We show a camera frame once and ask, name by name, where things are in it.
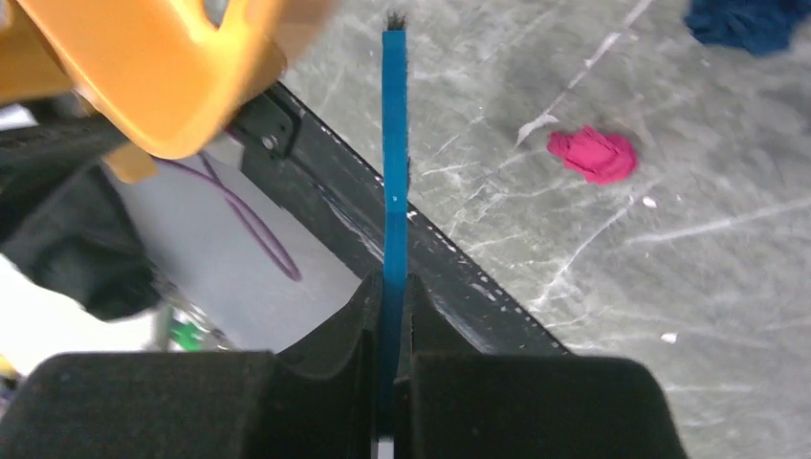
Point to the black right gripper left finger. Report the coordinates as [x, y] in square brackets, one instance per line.
[316, 399]

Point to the orange slotted scoop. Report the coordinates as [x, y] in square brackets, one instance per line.
[165, 74]

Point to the blue hand brush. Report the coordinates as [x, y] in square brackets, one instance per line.
[396, 185]

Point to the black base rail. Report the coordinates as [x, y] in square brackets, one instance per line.
[303, 166]

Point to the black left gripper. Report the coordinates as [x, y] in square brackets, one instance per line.
[64, 225]

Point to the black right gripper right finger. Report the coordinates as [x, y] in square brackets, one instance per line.
[457, 402]

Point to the navy paper scrap front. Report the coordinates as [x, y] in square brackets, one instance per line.
[759, 27]

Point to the pink paper scrap left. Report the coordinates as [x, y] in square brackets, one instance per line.
[601, 159]

